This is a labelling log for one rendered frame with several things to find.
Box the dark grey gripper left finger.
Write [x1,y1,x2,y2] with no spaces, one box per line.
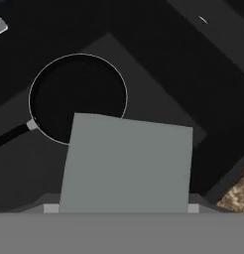
[9,192,63,214]

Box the black frying pan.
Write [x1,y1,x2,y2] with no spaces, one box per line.
[0,53,129,151]

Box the black hob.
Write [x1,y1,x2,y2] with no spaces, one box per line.
[0,0,244,212]

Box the grey square sponge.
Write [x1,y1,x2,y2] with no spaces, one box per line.
[58,112,194,214]

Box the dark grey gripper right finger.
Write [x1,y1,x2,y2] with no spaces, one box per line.
[186,192,229,214]

